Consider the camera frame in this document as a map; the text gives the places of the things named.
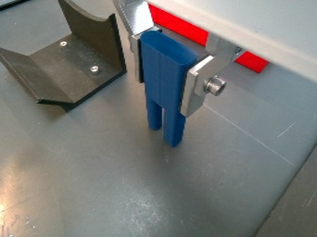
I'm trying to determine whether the red shape-hole block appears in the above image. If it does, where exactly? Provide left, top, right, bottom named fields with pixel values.
left=149, top=4, right=269, bottom=73

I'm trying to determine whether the blue square-circle peg object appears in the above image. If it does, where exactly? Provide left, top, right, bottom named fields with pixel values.
left=141, top=31, right=199, bottom=147

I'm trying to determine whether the black curved fixture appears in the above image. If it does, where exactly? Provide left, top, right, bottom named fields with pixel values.
left=0, top=0, right=126, bottom=107

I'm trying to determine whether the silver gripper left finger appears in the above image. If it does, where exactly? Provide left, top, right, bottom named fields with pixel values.
left=113, top=0, right=161, bottom=83

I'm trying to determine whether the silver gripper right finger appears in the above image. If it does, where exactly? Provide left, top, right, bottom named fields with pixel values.
left=180, top=34, right=243, bottom=117

